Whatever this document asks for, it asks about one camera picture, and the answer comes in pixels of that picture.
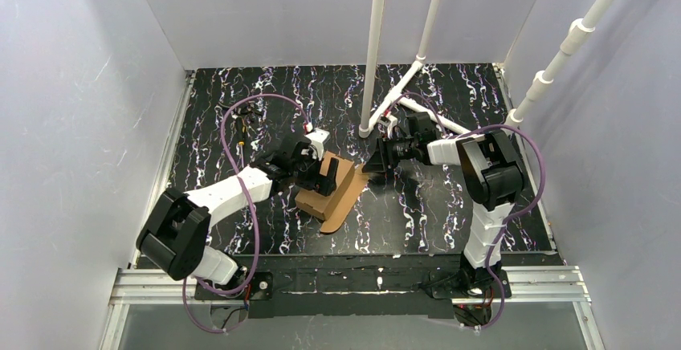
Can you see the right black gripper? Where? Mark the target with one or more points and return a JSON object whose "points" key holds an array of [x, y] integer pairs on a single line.
{"points": [[387, 151]]}

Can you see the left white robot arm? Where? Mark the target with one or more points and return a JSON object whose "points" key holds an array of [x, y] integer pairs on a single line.
{"points": [[175, 233]]}

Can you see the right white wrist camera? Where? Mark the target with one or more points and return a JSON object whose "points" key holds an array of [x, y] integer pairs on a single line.
{"points": [[387, 124]]}

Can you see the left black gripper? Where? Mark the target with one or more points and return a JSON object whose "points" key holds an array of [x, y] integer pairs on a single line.
{"points": [[309, 172]]}

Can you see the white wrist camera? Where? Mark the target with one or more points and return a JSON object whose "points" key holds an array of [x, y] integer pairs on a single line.
{"points": [[318, 139], [387, 124]]}

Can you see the black pliers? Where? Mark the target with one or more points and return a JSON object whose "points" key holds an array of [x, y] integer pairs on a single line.
{"points": [[246, 113]]}

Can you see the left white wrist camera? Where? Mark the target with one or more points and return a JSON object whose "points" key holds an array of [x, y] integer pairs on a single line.
{"points": [[318, 139]]}

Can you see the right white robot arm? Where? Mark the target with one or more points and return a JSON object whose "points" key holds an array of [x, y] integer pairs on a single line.
{"points": [[493, 175]]}

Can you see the yellow black screwdriver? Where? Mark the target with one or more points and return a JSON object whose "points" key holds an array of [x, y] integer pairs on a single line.
{"points": [[242, 144]]}

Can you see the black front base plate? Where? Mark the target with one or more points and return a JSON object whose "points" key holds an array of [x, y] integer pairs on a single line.
{"points": [[369, 284]]}

